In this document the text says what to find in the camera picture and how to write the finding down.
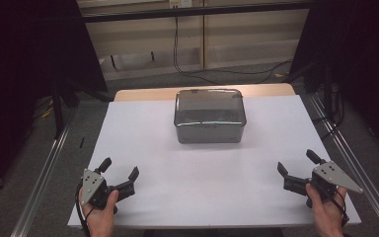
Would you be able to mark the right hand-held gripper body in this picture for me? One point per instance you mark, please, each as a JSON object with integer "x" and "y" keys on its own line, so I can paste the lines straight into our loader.
{"x": 329, "y": 174}

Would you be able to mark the black horizontal bar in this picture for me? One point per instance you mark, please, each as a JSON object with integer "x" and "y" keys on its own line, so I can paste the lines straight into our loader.
{"x": 194, "y": 12}

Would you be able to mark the black metal stand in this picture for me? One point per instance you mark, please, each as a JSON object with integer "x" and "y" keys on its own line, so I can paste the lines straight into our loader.
{"x": 58, "y": 112}
{"x": 329, "y": 95}

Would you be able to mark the grey plastic storage box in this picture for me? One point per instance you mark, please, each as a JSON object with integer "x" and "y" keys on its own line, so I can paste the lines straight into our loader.
{"x": 209, "y": 135}

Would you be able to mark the person's right hand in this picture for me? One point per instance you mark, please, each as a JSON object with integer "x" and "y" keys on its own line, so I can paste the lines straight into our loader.
{"x": 327, "y": 217}

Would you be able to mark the white table cover sheet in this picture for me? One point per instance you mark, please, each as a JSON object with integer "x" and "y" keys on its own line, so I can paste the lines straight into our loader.
{"x": 194, "y": 184}

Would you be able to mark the person's left hand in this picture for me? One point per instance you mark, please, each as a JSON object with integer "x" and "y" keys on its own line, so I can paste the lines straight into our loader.
{"x": 100, "y": 220}

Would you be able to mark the black curtain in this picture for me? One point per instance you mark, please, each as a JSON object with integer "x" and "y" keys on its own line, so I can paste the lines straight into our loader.
{"x": 19, "y": 65}
{"x": 365, "y": 49}

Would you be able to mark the aluminium floor rail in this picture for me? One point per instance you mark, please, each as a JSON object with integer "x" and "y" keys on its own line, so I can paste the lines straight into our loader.
{"x": 42, "y": 184}
{"x": 358, "y": 164}

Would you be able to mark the white wall outlet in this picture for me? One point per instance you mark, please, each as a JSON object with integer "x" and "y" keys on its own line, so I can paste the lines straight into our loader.
{"x": 181, "y": 3}

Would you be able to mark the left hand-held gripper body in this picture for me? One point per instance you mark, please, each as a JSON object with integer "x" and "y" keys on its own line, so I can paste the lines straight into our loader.
{"x": 93, "y": 189}

